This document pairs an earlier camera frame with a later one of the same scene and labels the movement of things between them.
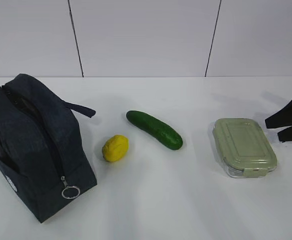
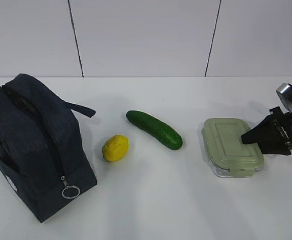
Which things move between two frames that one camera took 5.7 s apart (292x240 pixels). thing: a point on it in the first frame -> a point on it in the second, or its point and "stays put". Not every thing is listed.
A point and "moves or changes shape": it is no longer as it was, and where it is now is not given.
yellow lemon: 115,148 stays put
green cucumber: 155,130 stays put
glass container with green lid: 244,147 moves or changes shape
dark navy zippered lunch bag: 34,148 stays put
